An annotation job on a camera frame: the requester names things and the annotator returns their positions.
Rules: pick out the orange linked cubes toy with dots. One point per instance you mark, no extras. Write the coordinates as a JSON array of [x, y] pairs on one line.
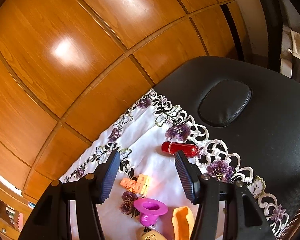
[[139, 186]]

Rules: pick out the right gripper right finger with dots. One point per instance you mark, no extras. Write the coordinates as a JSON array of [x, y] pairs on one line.
[[243, 217]]

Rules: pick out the white embroidered floral tablecloth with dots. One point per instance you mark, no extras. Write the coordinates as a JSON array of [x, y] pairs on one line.
[[138, 135]]

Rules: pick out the orange plastic scoop piece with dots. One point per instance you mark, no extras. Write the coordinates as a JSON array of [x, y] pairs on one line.
[[183, 223]]

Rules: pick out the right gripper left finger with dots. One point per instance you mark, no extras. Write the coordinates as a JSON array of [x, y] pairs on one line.
[[50, 218]]

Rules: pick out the wooden shelf cupboard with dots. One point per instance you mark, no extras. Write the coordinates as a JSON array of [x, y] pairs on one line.
[[15, 209]]

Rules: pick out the wooden wall cabinet panelling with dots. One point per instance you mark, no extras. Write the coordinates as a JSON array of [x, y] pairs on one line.
[[70, 68]]

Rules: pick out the black padded massage table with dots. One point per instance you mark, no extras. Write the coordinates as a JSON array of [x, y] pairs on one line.
[[255, 112]]

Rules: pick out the red cylindrical capsule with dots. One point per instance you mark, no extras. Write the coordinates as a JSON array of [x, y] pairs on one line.
[[170, 147]]

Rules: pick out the magenta plastic funnel cup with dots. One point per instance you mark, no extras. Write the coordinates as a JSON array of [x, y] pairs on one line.
[[150, 210]]

